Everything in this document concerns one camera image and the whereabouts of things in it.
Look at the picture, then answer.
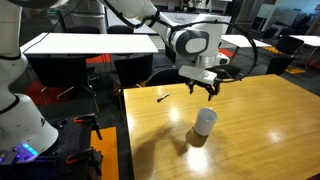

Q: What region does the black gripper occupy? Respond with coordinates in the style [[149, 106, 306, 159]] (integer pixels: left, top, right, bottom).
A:
[[185, 79, 222, 102]]

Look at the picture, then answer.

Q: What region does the white ceramic mug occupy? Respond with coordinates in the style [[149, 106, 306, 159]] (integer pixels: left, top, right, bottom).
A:
[[193, 107, 218, 137]]

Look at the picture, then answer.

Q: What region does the white marker with black cap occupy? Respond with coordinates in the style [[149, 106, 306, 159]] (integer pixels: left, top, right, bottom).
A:
[[157, 92, 171, 103]]

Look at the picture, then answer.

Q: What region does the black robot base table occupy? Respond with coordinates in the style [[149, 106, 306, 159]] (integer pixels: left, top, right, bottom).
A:
[[0, 114, 103, 180]]

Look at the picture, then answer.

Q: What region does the black office chair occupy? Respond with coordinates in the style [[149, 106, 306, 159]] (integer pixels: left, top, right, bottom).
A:
[[27, 54, 99, 101], [145, 67, 189, 88], [275, 35, 306, 56], [265, 54, 295, 77], [213, 63, 242, 80], [67, 25, 102, 35], [113, 54, 155, 90], [106, 24, 135, 35]]

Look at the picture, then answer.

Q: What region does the white rectangular table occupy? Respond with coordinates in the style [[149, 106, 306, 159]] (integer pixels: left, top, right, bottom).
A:
[[219, 34, 272, 49], [19, 32, 160, 56], [289, 34, 320, 48]]

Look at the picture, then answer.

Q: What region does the long white counter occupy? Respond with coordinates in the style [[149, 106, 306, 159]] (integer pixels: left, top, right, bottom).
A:
[[106, 9, 233, 35]]

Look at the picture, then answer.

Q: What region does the white board panel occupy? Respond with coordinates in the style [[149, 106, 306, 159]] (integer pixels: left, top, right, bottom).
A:
[[256, 3, 303, 28]]

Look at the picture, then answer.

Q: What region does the grey metal cabinet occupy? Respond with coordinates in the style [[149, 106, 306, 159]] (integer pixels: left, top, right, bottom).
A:
[[70, 0, 108, 34]]

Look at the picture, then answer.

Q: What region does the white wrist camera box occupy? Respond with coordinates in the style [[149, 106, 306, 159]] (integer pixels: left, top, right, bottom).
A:
[[178, 65, 219, 86]]

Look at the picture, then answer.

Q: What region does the black velcro strap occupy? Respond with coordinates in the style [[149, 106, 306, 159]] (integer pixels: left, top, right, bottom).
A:
[[146, 9, 162, 29]]

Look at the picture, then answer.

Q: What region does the orange handled black clamp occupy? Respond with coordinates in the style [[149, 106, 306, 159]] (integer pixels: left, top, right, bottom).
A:
[[72, 113, 104, 141], [64, 147, 104, 177]]

